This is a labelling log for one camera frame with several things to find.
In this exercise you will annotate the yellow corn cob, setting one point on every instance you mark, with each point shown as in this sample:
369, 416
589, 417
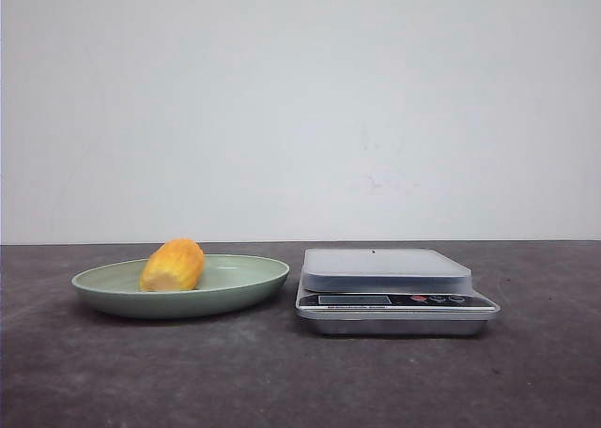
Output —
176, 266

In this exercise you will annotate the silver digital kitchen scale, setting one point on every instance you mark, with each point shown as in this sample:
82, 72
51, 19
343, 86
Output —
394, 292

